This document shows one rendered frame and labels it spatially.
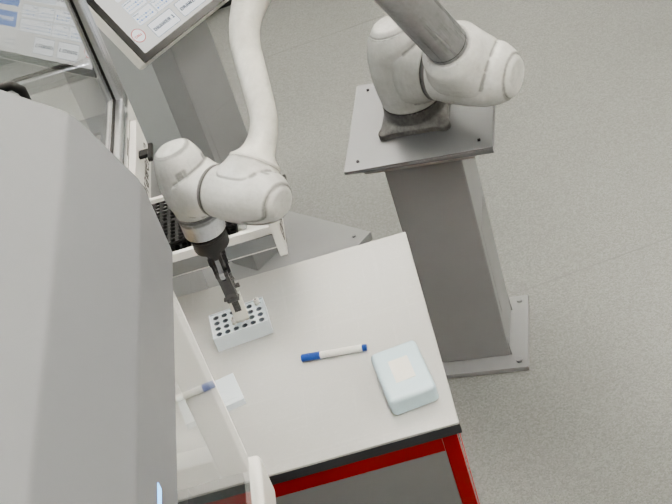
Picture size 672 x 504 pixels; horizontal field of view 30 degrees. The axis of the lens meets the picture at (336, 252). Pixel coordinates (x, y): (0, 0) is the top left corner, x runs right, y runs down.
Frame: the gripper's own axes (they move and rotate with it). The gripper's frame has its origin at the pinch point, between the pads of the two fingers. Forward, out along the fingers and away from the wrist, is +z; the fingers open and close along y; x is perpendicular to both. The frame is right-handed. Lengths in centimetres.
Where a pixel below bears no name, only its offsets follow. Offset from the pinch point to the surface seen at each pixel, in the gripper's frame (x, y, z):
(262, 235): -9.5, 15.8, -3.9
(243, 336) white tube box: 1.0, -3.2, 5.8
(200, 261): 5.4, 17.0, -2.0
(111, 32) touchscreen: 13, 105, -21
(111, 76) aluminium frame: 15, 78, -22
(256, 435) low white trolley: 3.2, -31.4, 7.7
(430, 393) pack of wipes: -31, -39, 5
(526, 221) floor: -85, 102, 84
